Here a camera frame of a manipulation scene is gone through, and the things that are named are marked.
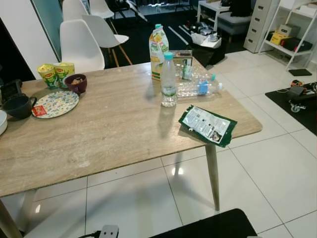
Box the clear water bottle green label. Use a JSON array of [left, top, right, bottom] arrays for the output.
[[160, 52, 177, 108]]

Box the black device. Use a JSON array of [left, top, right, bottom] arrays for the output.
[[0, 78, 23, 104]]

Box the white plastic chair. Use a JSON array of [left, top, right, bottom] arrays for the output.
[[89, 0, 115, 20], [59, 19, 106, 74], [82, 14, 133, 68], [62, 0, 89, 21]]

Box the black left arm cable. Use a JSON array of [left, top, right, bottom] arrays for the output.
[[77, 229, 102, 238]]

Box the yellow green noodle cup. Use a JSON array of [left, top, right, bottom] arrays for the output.
[[37, 63, 59, 90], [54, 62, 76, 85]]

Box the clear water bottle blue label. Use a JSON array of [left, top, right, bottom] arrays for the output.
[[176, 74, 222, 98]]

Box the small cardboard box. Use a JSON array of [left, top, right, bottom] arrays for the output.
[[278, 24, 300, 38]]

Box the black floor mat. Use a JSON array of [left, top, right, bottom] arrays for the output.
[[265, 82, 317, 135], [149, 208, 258, 238]]

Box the green snack bag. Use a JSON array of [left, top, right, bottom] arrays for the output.
[[178, 105, 238, 148]]

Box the black backpack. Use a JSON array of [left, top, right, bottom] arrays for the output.
[[230, 0, 252, 18]]

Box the white basket with items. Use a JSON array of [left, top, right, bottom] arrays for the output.
[[191, 22, 222, 49]]

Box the white drawer cabinet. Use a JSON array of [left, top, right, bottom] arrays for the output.
[[243, 0, 280, 54]]

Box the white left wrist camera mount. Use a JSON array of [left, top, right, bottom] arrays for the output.
[[99, 225, 120, 238]]

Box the white ladder shelf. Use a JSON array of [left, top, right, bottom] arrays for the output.
[[258, 0, 317, 70]]

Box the small red packet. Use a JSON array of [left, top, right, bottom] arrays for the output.
[[33, 106, 48, 118]]

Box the maroon bowl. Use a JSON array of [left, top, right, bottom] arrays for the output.
[[64, 73, 88, 95]]

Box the grey bench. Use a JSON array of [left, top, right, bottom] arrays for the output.
[[217, 10, 252, 36]]

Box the brown green carton box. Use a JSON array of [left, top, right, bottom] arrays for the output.
[[167, 50, 193, 80]]

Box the light wooden dining table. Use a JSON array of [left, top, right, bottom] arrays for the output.
[[0, 59, 263, 238]]

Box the black bag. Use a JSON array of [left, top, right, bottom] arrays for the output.
[[282, 38, 314, 53]]

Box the white bowl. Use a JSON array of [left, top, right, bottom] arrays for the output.
[[0, 110, 8, 135]]

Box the yellow box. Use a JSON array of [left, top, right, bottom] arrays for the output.
[[270, 33, 288, 46]]

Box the white side table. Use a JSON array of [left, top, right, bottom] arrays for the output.
[[197, 0, 231, 30]]

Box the dark mug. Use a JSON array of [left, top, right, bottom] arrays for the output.
[[1, 94, 38, 120]]

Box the green yellow juice carton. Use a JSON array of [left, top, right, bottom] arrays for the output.
[[149, 24, 169, 81]]

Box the patterned round plate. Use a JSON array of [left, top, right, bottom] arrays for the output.
[[32, 90, 80, 119]]

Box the small black mat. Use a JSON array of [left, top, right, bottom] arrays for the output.
[[289, 68, 313, 77]]

